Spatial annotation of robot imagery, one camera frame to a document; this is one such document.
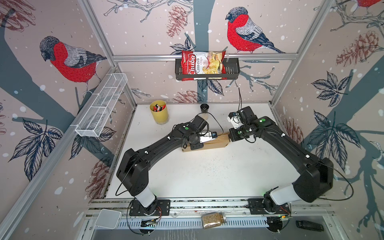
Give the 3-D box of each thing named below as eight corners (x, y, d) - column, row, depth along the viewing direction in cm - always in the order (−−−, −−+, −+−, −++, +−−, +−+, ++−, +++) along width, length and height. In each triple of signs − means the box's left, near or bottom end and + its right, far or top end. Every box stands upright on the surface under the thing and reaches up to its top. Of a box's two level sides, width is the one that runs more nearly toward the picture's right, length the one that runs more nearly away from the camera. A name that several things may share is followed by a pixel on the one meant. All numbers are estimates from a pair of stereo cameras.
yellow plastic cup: (152, 125, 110) (147, 112, 98) (155, 113, 118) (151, 100, 106) (167, 125, 110) (164, 112, 98) (169, 113, 117) (166, 100, 106)
